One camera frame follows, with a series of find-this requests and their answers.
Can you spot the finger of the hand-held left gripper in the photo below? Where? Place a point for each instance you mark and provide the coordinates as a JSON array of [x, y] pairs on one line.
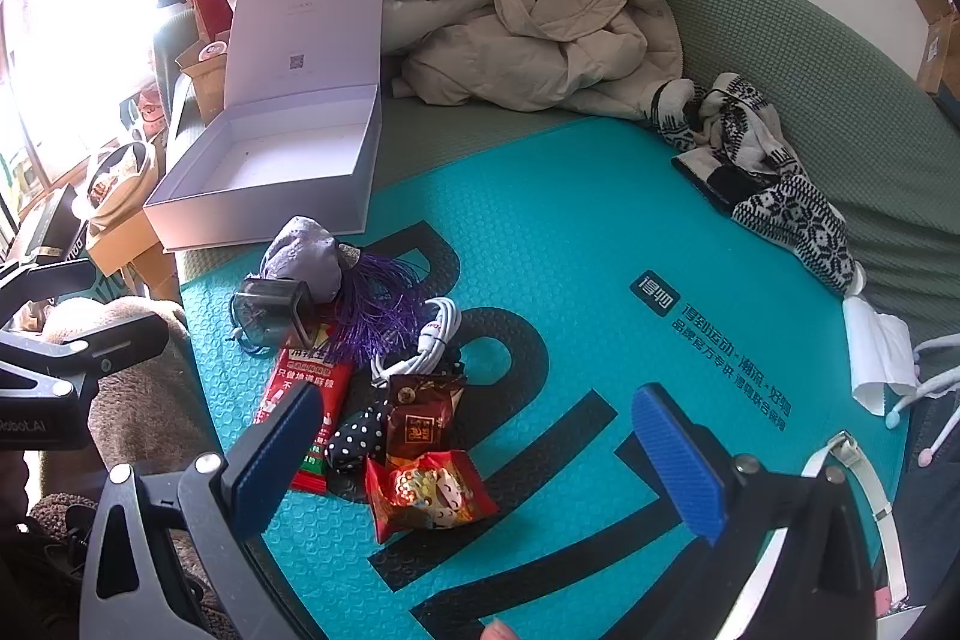
[[112, 344], [45, 280]]

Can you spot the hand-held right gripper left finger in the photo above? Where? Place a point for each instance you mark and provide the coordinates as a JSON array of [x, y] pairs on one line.
[[274, 452]]

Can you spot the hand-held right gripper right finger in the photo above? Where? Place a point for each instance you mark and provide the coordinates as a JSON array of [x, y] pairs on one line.
[[679, 467]]

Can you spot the black polka dot bow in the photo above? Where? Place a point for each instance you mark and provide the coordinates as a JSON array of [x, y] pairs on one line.
[[352, 441]]

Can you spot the long red snack packet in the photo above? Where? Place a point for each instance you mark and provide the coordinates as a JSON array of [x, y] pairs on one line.
[[292, 370]]

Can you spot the red candy packet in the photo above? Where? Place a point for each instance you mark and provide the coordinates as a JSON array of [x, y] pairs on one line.
[[420, 494]]

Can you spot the brown snack packet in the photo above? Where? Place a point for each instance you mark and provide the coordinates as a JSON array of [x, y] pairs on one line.
[[424, 422]]

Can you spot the lavender tasselled sachet pouch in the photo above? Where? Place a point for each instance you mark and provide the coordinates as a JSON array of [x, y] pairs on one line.
[[304, 254]]

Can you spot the white gift box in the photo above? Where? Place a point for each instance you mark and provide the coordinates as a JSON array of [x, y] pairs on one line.
[[300, 153]]

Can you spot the person's right hand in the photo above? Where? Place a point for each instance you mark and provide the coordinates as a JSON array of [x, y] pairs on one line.
[[499, 631]]

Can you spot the black long box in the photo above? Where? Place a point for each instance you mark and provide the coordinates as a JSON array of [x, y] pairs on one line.
[[45, 227]]

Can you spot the large open cardboard box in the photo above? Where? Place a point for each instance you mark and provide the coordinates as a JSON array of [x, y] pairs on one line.
[[124, 254]]

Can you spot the white tote bag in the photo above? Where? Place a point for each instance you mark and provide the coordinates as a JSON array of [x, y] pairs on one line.
[[120, 175]]

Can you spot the teal foam mat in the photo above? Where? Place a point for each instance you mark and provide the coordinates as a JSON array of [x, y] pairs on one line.
[[562, 250]]

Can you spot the small open cardboard box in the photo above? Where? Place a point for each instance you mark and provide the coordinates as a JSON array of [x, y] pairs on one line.
[[202, 85]]

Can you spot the dark denim clothes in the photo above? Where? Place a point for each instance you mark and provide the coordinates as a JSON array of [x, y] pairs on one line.
[[934, 497]]

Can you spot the white toy with thin legs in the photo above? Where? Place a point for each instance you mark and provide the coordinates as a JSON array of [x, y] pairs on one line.
[[934, 383]]

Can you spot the black and white knit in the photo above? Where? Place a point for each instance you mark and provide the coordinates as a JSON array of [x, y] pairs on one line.
[[795, 220]]

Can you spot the green sofa cover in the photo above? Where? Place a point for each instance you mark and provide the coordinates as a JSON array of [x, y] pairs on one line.
[[825, 108]]

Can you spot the beige padded jacket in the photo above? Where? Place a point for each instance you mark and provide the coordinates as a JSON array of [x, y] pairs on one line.
[[540, 33]]

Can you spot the printed cardboard box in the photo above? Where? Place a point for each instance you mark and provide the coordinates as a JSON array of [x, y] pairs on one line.
[[941, 48]]

